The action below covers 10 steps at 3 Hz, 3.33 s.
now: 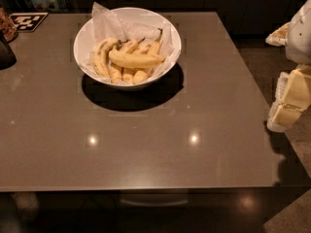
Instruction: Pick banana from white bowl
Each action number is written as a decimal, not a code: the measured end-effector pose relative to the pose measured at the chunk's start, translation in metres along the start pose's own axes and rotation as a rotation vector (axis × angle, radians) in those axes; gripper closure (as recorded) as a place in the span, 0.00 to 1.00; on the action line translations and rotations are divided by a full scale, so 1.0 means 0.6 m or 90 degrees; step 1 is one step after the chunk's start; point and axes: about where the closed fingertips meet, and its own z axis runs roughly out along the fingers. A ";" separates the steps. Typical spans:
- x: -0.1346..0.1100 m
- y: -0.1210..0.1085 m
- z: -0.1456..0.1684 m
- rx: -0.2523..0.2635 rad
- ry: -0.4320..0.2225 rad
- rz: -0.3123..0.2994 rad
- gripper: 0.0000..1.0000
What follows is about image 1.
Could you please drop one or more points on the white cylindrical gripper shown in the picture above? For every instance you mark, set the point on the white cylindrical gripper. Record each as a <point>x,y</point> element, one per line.
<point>299,38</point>

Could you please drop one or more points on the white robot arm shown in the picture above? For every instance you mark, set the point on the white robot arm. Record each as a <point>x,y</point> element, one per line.
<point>295,36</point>

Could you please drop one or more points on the left curved yellow banana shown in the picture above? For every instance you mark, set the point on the left curved yellow banana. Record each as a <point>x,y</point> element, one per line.
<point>96,58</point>

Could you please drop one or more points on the white ceramic bowl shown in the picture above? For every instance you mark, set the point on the white ceramic bowl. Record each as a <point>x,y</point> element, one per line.
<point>85,42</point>

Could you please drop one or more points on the white paper liner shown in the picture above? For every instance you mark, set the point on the white paper liner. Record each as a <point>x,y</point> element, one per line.
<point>108,23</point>

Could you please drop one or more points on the black white fiducial marker card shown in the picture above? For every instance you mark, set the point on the black white fiducial marker card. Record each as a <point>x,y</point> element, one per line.
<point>27,22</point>

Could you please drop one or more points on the dark object at left edge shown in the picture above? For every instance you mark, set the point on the dark object at left edge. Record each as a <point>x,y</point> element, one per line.
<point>7,57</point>

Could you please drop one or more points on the patterned container at left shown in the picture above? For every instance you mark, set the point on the patterned container at left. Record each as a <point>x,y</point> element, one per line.
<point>7,26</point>

